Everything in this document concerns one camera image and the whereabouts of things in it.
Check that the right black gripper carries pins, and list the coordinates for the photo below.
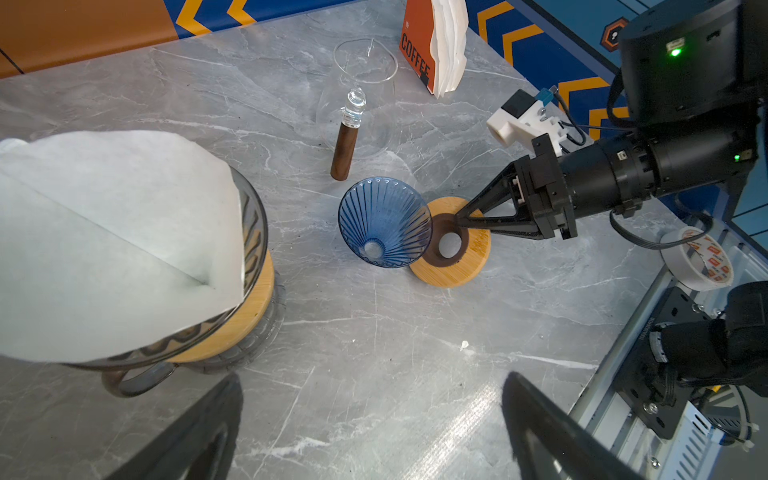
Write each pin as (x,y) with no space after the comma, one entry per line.
(614,175)

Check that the blue ribbed dripper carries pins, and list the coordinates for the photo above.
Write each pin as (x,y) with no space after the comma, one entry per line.
(385,222)

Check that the wooden ring holder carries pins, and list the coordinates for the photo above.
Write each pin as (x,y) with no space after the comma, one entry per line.
(455,255)
(233,333)

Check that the aluminium rail front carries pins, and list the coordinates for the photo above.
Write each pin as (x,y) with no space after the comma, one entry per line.
(716,421)

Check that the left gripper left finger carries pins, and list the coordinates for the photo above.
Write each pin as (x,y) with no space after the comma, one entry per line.
(200,444)

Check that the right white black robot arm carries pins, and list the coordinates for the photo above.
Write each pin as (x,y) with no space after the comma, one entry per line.
(694,74)

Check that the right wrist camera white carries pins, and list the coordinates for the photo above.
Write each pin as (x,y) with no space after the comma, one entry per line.
(524,117)

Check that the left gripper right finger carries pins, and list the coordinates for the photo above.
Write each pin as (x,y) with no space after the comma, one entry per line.
(548,444)

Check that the grey glass carafe mug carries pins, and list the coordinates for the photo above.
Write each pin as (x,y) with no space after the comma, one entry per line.
(243,353)

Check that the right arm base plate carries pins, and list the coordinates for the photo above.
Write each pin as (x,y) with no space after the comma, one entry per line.
(680,349)

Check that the white paper coffee filter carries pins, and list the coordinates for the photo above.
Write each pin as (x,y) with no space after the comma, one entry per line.
(111,241)

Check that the clear tape roll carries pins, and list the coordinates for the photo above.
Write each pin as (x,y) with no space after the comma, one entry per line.
(700,265)

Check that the clear glass server wooden handle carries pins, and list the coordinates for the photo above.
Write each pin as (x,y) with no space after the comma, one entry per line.
(354,111)

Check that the grey glass dripper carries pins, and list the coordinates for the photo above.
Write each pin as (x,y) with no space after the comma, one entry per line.
(255,238)

